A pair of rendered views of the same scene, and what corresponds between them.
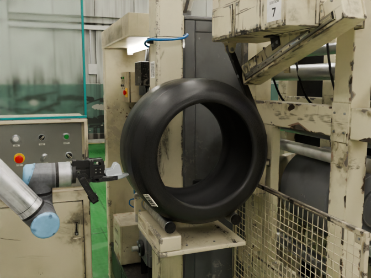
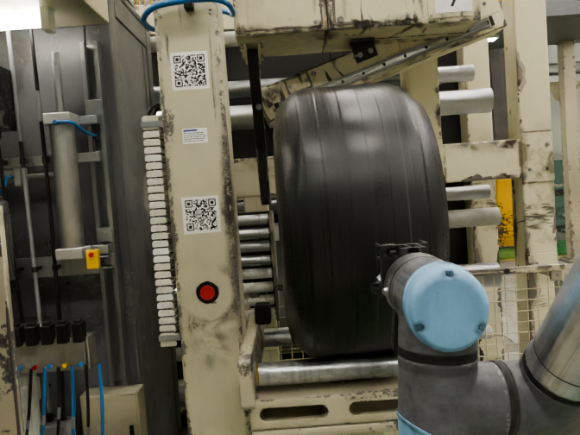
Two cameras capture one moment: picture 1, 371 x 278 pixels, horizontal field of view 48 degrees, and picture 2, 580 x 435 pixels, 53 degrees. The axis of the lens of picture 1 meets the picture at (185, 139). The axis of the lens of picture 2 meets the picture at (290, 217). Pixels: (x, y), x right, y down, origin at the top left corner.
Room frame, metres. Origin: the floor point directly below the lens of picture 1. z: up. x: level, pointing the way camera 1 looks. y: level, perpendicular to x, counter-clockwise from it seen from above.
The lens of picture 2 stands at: (1.37, 1.21, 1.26)
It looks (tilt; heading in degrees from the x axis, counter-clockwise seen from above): 3 degrees down; 290
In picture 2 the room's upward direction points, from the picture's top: 4 degrees counter-clockwise
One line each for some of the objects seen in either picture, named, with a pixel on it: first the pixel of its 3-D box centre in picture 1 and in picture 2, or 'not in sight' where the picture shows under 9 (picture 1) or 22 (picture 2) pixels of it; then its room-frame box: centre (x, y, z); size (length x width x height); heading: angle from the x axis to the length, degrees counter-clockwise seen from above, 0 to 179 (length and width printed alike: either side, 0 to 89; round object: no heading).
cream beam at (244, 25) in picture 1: (269, 17); (351, 13); (1.71, -0.34, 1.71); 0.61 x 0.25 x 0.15; 20
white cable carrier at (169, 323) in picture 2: not in sight; (164, 230); (2.03, 0.15, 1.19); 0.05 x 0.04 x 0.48; 110
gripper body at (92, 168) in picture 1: (88, 170); (406, 274); (1.50, 0.36, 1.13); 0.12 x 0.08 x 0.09; 110
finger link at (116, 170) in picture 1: (117, 171); not in sight; (1.52, 0.26, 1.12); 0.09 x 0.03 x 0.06; 110
